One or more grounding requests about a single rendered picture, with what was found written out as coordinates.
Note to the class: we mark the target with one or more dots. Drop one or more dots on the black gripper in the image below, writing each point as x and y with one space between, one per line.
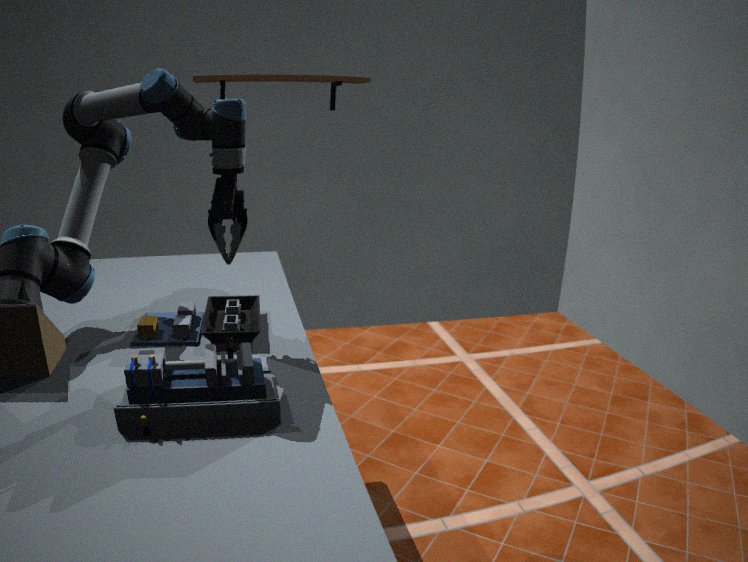
238 228

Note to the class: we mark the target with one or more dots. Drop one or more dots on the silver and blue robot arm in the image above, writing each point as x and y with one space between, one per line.
28 264

